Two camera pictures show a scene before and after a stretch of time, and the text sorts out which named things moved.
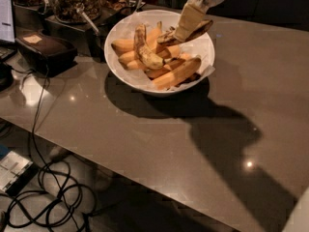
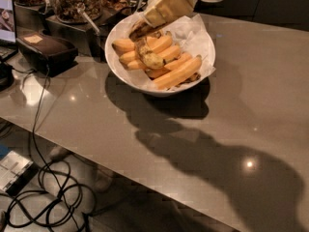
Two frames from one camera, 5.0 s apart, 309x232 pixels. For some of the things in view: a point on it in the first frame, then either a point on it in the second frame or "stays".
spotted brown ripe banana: [172, 38] -> [142, 30]
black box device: [44, 54] stays
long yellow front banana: [173, 77] stays
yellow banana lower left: [127, 57] stays
